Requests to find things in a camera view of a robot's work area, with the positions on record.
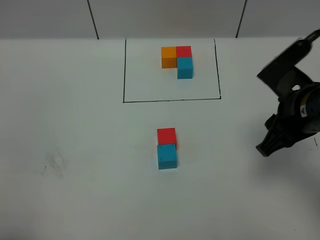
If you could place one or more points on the blue template cube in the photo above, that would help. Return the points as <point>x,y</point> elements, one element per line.
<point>185,68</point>

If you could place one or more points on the orange template cube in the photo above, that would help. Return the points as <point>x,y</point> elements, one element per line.
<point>168,57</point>

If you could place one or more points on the red template cube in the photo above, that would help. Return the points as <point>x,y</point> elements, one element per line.
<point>183,52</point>

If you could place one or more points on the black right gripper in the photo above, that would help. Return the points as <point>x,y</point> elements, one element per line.
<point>297,118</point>

